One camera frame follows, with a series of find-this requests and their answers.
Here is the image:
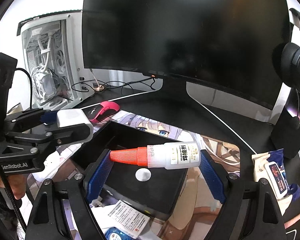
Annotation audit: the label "large white power adapter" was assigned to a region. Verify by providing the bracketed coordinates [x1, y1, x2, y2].
[57, 108, 94, 143]

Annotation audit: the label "white medicine box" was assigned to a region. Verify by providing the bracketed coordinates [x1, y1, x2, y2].
[91, 200, 150, 239]

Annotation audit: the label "orange cap glue bottle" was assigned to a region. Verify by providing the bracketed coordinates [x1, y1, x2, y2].
[109, 142, 201, 170]

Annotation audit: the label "black cardboard box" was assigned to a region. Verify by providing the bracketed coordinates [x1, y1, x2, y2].
[71, 121, 187, 220]

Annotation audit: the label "person left hand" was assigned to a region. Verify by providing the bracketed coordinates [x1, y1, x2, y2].
[0, 174, 26, 200]

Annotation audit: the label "anime desk mat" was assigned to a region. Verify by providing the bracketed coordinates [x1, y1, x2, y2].
[27, 108, 243, 240]

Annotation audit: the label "wet wipes pack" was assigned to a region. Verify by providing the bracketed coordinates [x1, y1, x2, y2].
[251, 149, 300, 215]

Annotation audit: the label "pink gaming mouse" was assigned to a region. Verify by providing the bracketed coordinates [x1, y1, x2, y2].
[88, 101, 120, 124]

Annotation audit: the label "white PC case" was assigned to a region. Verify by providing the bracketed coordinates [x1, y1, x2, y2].
[17, 10, 95, 111]

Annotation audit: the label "black speaker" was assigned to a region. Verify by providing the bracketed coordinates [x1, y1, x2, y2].
[270, 88, 300, 159]

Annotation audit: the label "black headphones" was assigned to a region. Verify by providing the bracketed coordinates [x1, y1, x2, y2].
[281, 8, 300, 91]

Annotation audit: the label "black curved monitor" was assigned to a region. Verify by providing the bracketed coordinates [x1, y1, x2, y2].
[82, 0, 290, 109]

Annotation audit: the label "black monitor cables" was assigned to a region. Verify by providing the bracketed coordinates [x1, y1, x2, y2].
[71, 76, 157, 93]

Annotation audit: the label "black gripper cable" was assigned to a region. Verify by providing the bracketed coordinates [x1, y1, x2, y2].
[0, 67, 35, 233]

